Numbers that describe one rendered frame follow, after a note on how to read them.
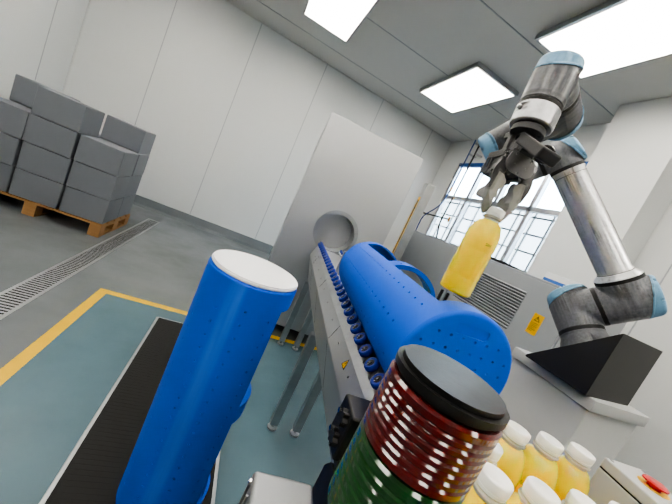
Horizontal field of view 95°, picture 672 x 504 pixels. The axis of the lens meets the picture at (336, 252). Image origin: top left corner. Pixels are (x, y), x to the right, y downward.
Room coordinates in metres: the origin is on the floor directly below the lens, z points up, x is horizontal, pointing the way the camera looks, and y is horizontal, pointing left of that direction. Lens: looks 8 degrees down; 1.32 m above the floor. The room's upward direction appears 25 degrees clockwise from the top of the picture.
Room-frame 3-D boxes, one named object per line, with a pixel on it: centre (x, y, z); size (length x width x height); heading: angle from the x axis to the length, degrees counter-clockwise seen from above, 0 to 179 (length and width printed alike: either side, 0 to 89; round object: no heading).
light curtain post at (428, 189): (2.14, -0.39, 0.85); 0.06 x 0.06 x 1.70; 12
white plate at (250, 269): (0.94, 0.20, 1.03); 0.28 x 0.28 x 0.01
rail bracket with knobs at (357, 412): (0.53, -0.18, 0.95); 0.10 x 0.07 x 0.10; 102
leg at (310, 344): (1.62, -0.08, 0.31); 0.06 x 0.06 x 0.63; 12
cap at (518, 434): (0.50, -0.40, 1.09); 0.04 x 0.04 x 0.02
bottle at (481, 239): (0.71, -0.28, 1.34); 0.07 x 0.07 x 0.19
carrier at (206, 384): (0.94, 0.20, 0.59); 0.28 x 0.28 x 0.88
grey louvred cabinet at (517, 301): (3.01, -1.35, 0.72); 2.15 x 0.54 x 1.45; 20
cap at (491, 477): (0.34, -0.29, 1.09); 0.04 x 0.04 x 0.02
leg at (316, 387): (1.65, -0.22, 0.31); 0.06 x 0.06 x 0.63; 12
